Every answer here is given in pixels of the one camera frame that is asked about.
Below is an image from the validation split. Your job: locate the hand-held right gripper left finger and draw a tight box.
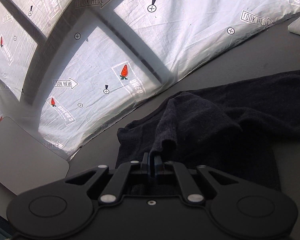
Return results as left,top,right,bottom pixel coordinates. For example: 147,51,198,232
64,152,153,203

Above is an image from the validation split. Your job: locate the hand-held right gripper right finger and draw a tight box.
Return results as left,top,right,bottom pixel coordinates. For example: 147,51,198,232
153,154,234,203

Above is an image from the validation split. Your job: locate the dark navy sweater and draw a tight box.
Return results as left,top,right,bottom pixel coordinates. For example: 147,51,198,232
116,68,300,193

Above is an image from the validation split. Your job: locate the white board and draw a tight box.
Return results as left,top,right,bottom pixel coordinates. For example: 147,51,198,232
0,116,70,195

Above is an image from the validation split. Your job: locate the printed white sheet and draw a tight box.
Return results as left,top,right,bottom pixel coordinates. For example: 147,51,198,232
0,0,300,161

